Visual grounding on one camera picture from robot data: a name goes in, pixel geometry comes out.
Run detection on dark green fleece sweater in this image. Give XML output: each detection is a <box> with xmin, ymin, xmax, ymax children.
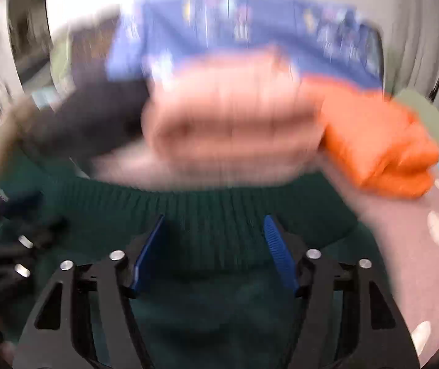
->
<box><xmin>0</xmin><ymin>151</ymin><xmax>387</xmax><ymax>368</ymax></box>

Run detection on pink dotted bed cover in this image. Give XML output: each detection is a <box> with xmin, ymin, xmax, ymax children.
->
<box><xmin>88</xmin><ymin>149</ymin><xmax>439</xmax><ymax>366</ymax></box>

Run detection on black folded garment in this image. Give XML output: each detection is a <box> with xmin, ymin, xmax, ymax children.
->
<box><xmin>22</xmin><ymin>79</ymin><xmax>149</xmax><ymax>160</ymax></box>

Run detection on dark patterned pillow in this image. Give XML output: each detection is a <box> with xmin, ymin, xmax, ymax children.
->
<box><xmin>69</xmin><ymin>16</ymin><xmax>118</xmax><ymax>88</ymax></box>

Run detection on orange puffer jacket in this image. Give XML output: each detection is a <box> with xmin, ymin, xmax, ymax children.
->
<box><xmin>301</xmin><ymin>77</ymin><xmax>439</xmax><ymax>199</ymax></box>

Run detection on green pillow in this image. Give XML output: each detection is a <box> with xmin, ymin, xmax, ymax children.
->
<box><xmin>395</xmin><ymin>88</ymin><xmax>439</xmax><ymax>144</ymax></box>

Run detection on pink folded garment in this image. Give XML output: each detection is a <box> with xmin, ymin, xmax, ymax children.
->
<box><xmin>141</xmin><ymin>48</ymin><xmax>324</xmax><ymax>188</ymax></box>

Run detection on blue tree-print sheet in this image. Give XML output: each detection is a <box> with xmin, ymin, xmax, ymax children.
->
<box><xmin>105</xmin><ymin>0</ymin><xmax>384</xmax><ymax>89</ymax></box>

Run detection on white pleated curtain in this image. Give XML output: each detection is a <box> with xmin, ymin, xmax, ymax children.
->
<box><xmin>373</xmin><ymin>0</ymin><xmax>439</xmax><ymax>132</ymax></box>

